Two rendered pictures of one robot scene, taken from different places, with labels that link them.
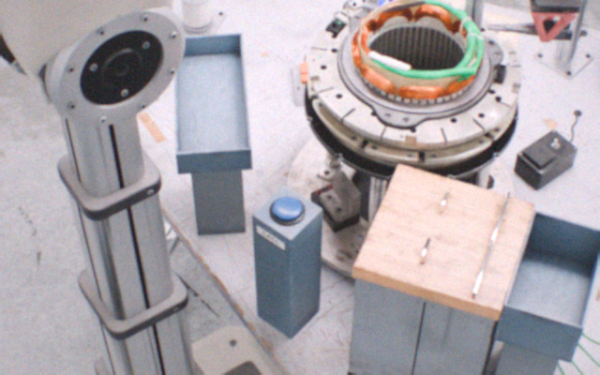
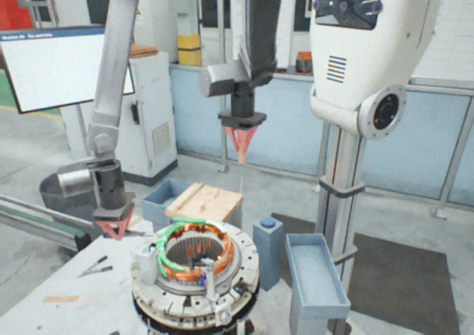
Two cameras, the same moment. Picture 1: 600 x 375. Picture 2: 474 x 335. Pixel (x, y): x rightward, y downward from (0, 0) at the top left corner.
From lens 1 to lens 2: 188 cm
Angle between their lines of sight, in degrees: 105
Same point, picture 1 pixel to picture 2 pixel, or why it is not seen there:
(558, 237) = (157, 213)
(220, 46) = (317, 311)
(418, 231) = (216, 202)
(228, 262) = not seen: hidden behind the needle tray
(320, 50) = (251, 269)
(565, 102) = not seen: outside the picture
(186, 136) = (322, 261)
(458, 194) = (195, 213)
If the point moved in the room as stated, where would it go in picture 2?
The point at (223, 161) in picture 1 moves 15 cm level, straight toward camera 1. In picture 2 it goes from (299, 239) to (290, 210)
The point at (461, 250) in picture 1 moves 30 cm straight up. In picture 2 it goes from (201, 196) to (197, 115)
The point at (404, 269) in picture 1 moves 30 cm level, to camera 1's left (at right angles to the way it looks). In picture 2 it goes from (224, 193) to (310, 196)
